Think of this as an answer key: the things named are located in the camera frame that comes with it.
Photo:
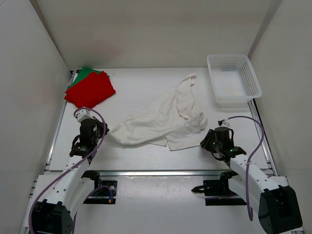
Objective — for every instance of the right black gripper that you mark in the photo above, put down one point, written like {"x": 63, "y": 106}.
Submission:
{"x": 206, "y": 144}

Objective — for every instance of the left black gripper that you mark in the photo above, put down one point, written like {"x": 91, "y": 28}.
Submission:
{"x": 100, "y": 124}

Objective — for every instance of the red t shirt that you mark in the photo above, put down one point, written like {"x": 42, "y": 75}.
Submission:
{"x": 91, "y": 91}

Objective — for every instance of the white t shirt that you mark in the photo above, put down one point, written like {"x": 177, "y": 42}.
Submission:
{"x": 170, "y": 120}

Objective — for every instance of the green t shirt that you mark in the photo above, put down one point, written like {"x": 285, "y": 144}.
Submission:
{"x": 85, "y": 71}

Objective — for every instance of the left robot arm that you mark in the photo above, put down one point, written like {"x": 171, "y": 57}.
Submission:
{"x": 54, "y": 210}

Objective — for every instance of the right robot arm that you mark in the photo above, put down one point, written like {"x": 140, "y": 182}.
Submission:
{"x": 275, "y": 204}

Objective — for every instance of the white plastic basket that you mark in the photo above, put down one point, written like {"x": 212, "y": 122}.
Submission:
{"x": 233, "y": 79}

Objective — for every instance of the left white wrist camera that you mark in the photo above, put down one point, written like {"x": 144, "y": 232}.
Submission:
{"x": 82, "y": 115}

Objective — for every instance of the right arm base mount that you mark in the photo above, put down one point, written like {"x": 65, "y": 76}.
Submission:
{"x": 217, "y": 193}

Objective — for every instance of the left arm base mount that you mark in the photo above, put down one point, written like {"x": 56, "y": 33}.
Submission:
{"x": 105, "y": 190}

